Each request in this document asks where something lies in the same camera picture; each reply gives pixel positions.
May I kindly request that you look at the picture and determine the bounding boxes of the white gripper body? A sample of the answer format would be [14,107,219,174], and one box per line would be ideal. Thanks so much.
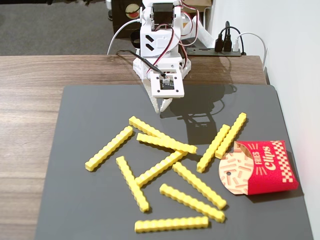
[132,56,192,81]

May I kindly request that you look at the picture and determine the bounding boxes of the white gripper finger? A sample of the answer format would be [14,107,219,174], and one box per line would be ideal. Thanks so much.
[160,97,174,112]
[141,78,164,115]

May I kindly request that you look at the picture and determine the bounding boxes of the yellow crinkle toy fry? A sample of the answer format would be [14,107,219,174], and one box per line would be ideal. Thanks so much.
[214,112,248,160]
[172,161,228,211]
[84,125,134,173]
[136,132,198,155]
[159,183,226,224]
[115,155,151,213]
[196,124,231,174]
[134,149,189,188]
[128,115,177,143]
[134,216,210,234]

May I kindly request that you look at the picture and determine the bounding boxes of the black power strip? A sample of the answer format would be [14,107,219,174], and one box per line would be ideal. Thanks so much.
[186,47,242,57]

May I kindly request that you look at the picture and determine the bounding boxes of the black round object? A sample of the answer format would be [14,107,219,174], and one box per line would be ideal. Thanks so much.
[129,31,141,50]

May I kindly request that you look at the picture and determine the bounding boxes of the black plug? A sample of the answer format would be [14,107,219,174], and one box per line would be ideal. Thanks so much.
[213,32,224,53]
[223,33,232,53]

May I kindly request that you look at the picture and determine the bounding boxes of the dark box with round sticker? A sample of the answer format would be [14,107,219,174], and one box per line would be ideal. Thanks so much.
[111,0,144,39]

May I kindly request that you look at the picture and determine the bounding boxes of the brown cardboard box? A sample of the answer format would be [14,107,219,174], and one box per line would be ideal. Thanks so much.
[182,0,213,7]

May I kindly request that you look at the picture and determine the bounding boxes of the red fries carton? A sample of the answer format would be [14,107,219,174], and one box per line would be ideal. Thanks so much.
[218,139,300,197]

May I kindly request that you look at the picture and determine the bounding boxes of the dark grey mat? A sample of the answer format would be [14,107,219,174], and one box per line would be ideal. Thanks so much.
[33,84,315,240]

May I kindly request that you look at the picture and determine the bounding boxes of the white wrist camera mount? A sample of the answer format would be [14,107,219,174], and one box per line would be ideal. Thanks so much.
[149,71,185,99]

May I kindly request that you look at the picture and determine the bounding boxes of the red black servo wires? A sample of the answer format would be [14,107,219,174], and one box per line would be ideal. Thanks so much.
[153,3,202,75]

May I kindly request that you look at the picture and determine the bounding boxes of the black camera cable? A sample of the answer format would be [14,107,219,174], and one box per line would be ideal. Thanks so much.
[116,49,169,80]

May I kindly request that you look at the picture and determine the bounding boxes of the white cable to arm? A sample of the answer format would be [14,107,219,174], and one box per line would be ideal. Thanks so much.
[106,19,141,55]

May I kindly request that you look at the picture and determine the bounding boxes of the black plug cable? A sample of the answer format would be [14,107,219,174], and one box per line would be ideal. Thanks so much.
[219,20,247,56]

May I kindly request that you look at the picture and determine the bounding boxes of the white plug cable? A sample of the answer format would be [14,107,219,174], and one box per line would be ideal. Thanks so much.
[236,31,269,72]

